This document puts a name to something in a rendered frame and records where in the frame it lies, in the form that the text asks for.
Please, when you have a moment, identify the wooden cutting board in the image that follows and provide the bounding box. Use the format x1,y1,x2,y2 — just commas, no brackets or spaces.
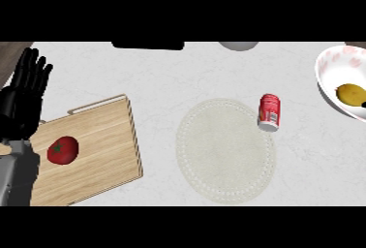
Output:
0,93,144,207

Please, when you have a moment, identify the red can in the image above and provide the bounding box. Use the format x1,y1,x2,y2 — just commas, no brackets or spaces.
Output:
256,93,281,133

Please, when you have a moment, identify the grey round object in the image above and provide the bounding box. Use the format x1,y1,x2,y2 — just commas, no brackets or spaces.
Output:
216,41,259,52

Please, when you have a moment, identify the yellow lemon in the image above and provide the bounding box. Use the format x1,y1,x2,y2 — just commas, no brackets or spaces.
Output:
334,83,366,108

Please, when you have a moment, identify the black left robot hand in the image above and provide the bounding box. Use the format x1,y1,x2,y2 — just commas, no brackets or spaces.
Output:
0,47,54,141

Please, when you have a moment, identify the white bowl with pink pattern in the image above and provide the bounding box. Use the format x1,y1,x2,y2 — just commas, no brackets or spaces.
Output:
312,45,366,123

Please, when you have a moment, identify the red tomato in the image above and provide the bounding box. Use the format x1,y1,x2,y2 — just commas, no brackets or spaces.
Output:
45,136,79,166

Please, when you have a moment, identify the white round placemat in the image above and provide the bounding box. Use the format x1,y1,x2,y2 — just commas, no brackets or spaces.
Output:
173,98,277,205

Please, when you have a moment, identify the black appliance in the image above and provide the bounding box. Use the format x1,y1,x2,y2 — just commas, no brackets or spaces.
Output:
111,41,185,51

